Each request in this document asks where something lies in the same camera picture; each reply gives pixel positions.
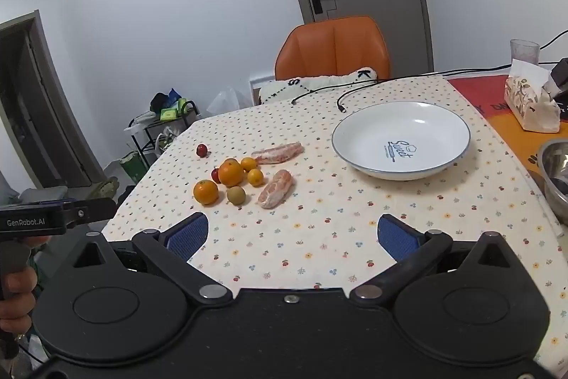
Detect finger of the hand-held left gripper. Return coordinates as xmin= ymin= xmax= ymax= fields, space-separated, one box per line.
xmin=62 ymin=197 xmax=117 ymax=228

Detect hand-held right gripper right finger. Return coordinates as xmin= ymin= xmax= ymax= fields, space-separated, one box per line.
xmin=350 ymin=214 xmax=529 ymax=305

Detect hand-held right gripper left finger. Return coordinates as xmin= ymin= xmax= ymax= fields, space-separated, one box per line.
xmin=66 ymin=212 xmax=234 ymax=305

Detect medium orange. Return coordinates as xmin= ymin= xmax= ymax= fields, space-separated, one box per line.
xmin=193 ymin=179 xmax=220 ymax=206

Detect large orange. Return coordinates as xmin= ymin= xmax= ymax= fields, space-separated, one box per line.
xmin=218 ymin=159 xmax=245 ymax=188

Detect peeled shrimp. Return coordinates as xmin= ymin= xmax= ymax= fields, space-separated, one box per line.
xmin=251 ymin=142 xmax=304 ymax=165
xmin=258 ymin=169 xmax=295 ymax=210

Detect white plate with blue rim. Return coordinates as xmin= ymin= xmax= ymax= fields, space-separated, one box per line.
xmin=332 ymin=101 xmax=471 ymax=181

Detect person's left hand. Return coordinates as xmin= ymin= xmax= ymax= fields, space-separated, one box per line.
xmin=0 ymin=264 xmax=40 ymax=336

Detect olive slipper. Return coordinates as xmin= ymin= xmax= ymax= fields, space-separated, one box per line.
xmin=91 ymin=177 xmax=121 ymax=203

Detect green paper bag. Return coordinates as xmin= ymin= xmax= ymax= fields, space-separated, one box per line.
xmin=120 ymin=152 xmax=148 ymax=185

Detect floral white tablecloth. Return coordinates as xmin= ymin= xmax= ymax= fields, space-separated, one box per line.
xmin=102 ymin=75 xmax=568 ymax=375

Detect black metal rack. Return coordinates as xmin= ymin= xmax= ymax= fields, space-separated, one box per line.
xmin=128 ymin=99 xmax=201 ymax=169

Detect white plastic bag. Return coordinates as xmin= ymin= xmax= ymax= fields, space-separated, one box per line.
xmin=153 ymin=125 xmax=179 ymax=154

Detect clear plastic bag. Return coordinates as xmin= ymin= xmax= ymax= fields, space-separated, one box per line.
xmin=206 ymin=85 xmax=252 ymax=116

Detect orange red table mat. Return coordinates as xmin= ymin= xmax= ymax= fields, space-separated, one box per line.
xmin=447 ymin=74 xmax=568 ymax=202

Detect metal bowl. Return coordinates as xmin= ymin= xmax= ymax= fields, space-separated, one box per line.
xmin=536 ymin=139 xmax=568 ymax=227

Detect white fluffy cushion black letters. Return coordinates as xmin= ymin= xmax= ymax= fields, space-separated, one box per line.
xmin=258 ymin=67 xmax=379 ymax=105

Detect floral tissue box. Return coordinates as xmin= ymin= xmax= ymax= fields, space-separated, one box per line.
xmin=504 ymin=59 xmax=561 ymax=135

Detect orange chair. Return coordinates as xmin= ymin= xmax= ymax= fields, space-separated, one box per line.
xmin=274 ymin=16 xmax=392 ymax=81

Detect clear glass cup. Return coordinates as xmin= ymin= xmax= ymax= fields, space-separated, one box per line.
xmin=509 ymin=38 xmax=541 ymax=67

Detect dark device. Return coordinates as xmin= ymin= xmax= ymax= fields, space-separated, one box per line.
xmin=549 ymin=57 xmax=568 ymax=114

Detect dark door frame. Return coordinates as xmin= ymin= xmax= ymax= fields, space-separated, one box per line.
xmin=0 ymin=10 xmax=106 ymax=195

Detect black cable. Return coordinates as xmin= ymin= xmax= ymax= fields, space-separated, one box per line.
xmin=337 ymin=67 xmax=511 ymax=113
xmin=291 ymin=67 xmax=511 ymax=105

